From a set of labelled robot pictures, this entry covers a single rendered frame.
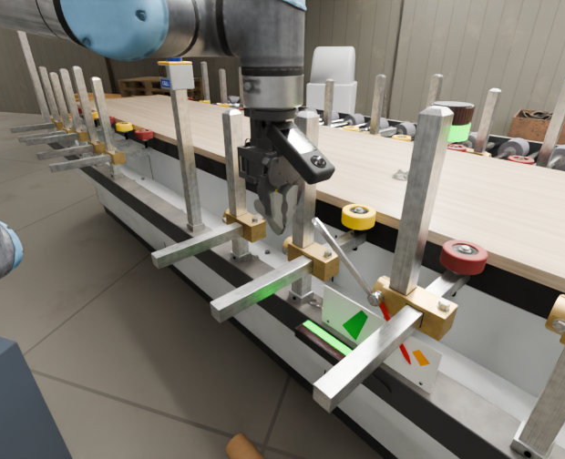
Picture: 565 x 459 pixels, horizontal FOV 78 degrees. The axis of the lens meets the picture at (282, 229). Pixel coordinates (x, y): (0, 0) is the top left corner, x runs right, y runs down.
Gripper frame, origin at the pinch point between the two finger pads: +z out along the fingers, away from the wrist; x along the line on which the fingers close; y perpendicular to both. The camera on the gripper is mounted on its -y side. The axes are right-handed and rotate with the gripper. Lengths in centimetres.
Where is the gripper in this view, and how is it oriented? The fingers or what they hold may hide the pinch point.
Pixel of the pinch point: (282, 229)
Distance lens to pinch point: 60.5
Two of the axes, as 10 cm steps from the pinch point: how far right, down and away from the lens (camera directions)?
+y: -6.8, -3.4, 6.5
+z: 0.0, 8.9, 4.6
